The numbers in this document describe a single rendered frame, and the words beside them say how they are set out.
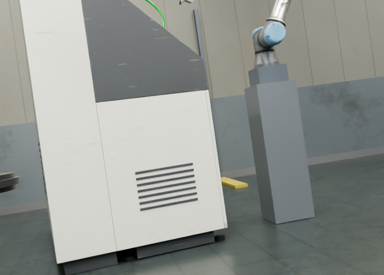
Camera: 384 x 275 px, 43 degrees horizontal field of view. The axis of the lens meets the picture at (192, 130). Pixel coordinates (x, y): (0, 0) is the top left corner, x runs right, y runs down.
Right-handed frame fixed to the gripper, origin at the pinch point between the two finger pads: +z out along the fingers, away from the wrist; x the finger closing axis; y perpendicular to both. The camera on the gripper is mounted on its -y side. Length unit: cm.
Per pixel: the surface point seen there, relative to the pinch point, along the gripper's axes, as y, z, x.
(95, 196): 18, 102, -55
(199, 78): 29, 28, -31
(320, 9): 151, -122, 276
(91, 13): -33, 34, -33
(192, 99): 32, 38, -35
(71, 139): -6, 87, -50
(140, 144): 22, 71, -45
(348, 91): 233, -67, 255
